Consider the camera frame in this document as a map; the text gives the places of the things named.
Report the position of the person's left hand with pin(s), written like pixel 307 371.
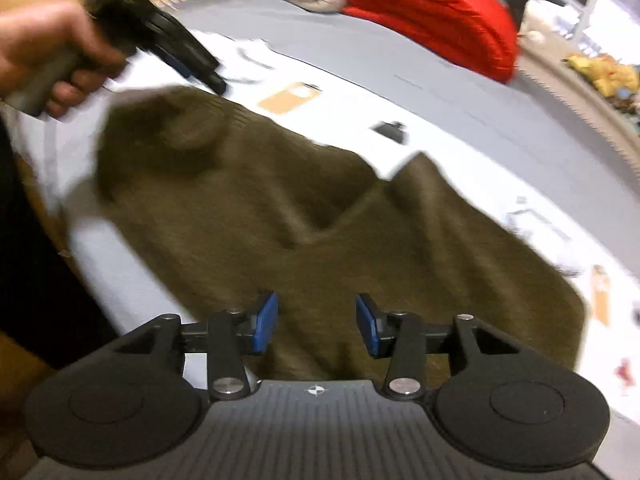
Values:
pixel 35 35

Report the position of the yellow plush toy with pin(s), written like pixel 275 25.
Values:
pixel 605 72

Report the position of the person's dark clothing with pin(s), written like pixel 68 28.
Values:
pixel 30 260

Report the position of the white printed sheet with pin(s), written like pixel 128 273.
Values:
pixel 350 110

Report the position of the red folded quilt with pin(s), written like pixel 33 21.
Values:
pixel 430 10

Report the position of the grey bed sheet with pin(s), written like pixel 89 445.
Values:
pixel 450 125

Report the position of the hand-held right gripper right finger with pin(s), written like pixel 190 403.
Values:
pixel 366 322

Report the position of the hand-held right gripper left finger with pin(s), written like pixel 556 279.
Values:
pixel 265 322

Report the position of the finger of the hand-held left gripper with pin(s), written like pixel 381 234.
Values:
pixel 195 62

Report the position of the olive brown knitted sweater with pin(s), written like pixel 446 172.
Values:
pixel 300 200

